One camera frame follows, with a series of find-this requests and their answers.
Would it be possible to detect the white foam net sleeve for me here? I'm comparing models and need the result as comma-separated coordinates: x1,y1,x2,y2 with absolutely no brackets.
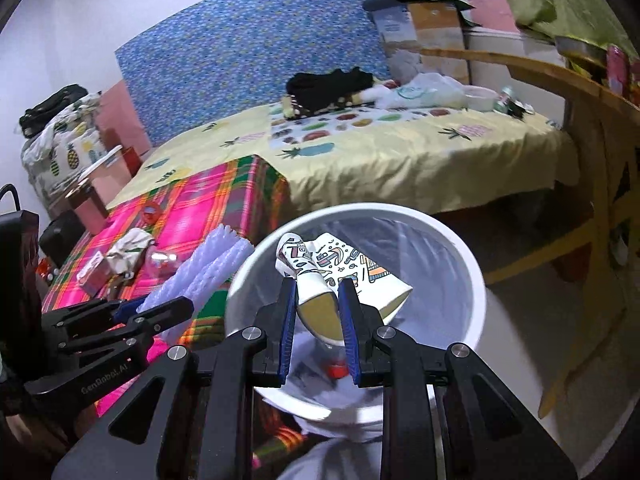
137,224,240,313
183,238,254,318

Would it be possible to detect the white paper bag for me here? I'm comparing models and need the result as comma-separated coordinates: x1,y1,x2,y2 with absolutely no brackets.
105,228,155,278

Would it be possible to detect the clear jelly cup red content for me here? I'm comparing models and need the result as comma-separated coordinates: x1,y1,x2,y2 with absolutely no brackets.
144,246,181,278

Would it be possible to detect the patterned crushed paper cup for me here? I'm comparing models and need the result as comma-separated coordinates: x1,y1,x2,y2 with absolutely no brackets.
276,232,412,346

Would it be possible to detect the red strawberry milk carton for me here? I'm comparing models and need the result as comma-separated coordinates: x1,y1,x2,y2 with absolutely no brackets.
76,252,113,298

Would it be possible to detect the clear cola plastic bottle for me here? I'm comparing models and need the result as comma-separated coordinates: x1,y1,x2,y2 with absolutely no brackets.
324,362,349,380

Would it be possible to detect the red round foil lid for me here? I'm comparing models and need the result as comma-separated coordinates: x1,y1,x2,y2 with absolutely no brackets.
141,200,162,226

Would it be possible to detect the white round trash bin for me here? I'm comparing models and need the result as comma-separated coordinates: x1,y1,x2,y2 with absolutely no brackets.
224,203,486,432

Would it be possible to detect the pink plaid tablecloth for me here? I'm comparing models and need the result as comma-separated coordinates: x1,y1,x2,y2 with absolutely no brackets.
41,154,292,418

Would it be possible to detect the black suitcase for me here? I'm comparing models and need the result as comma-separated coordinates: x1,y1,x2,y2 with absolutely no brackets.
39,209,86,268

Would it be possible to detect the pink storage box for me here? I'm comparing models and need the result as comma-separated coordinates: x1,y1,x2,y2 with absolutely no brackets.
79,145,132,205

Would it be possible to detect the pineapple print bedding pile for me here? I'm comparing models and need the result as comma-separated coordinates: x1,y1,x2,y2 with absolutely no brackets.
21,92,107,208

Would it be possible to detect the yellow pineapple bed sheet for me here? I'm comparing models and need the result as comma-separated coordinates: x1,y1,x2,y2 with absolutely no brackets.
111,103,579,214

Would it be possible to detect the black bag on pile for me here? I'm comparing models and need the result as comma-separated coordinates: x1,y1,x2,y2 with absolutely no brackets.
18,84,88,139

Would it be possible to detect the black clothing on bed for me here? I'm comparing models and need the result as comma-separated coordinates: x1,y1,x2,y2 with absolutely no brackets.
285,66,374,113

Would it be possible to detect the blue floral headboard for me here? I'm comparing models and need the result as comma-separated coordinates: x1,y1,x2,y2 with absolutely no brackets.
115,0,388,146

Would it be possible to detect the white plastic bag on bed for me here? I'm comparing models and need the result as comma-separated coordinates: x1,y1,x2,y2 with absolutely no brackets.
374,71,501,112

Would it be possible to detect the small green can on bed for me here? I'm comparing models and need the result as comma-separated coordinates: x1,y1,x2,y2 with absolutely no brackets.
494,87,535,120

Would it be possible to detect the cardboard box by bed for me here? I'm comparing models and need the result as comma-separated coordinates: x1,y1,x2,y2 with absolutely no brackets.
362,0,477,84

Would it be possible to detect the wooden chair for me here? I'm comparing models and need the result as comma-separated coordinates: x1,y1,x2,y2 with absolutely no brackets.
422,48,639,417

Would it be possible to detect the green curtain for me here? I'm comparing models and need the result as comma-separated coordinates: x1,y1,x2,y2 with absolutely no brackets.
506,0,638,55

